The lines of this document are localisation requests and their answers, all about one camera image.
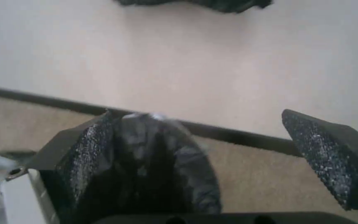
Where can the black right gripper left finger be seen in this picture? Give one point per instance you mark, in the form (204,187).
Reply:
(73,149)

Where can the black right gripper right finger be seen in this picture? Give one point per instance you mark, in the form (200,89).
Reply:
(331,154)

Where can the trash bin with black liner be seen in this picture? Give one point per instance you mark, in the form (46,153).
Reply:
(163,163)

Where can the black plastic trash bag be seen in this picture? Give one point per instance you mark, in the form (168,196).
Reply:
(197,4)

